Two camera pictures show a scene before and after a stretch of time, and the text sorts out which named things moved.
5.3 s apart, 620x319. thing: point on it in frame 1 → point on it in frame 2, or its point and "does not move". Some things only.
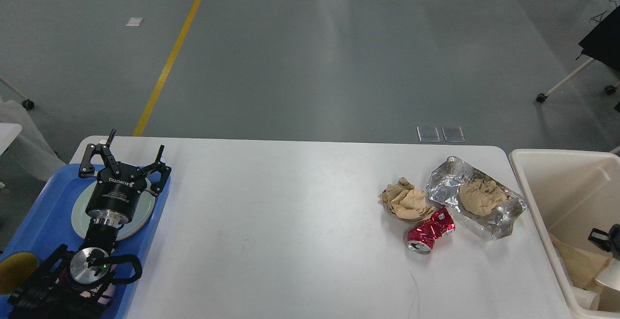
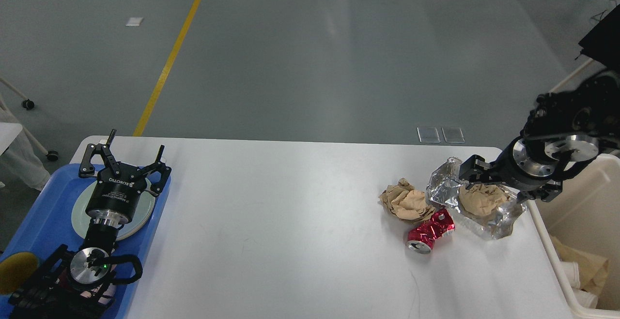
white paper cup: [586, 300] does not move
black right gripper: [601, 239] → [525, 164]
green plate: [80, 220] does not move
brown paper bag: [583, 268] does not move
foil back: [442, 189] does not move
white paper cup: [609, 286] → [571, 270]
